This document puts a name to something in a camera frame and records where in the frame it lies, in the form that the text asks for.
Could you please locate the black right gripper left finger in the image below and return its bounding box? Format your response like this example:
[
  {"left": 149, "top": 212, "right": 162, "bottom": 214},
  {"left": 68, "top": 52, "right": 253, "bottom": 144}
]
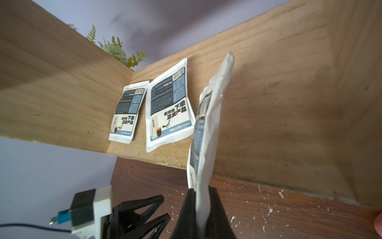
[{"left": 171, "top": 189, "right": 198, "bottom": 239}]

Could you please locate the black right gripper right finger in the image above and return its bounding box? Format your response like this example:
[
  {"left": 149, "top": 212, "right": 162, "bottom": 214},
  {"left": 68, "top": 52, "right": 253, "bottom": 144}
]
[{"left": 207, "top": 187, "right": 236, "bottom": 239}]

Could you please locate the teal coffee bag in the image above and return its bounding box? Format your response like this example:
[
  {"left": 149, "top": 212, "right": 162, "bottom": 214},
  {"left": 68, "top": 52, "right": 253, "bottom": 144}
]
[
  {"left": 145, "top": 58, "right": 196, "bottom": 152},
  {"left": 108, "top": 81, "right": 149, "bottom": 144},
  {"left": 187, "top": 52, "right": 234, "bottom": 237}
]

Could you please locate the wooden two-tier shelf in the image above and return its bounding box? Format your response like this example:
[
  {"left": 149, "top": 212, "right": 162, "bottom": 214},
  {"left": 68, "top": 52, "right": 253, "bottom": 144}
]
[{"left": 1, "top": 1, "right": 382, "bottom": 209}]

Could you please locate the green artificial flower plant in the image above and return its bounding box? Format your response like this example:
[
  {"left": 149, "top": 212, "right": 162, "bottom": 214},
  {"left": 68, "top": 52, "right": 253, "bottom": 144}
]
[{"left": 67, "top": 23, "right": 146, "bottom": 69}]

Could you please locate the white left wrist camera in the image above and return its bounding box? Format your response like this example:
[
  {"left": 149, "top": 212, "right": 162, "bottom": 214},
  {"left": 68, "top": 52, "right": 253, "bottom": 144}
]
[{"left": 50, "top": 185, "right": 112, "bottom": 239}]

